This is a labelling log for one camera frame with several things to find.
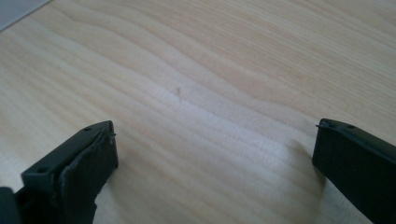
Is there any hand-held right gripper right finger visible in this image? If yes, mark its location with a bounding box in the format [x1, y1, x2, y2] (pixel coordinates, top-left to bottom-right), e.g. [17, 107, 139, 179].
[312, 118, 396, 224]

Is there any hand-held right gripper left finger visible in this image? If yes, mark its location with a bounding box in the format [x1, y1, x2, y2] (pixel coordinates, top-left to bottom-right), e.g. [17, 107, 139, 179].
[14, 119, 120, 224]

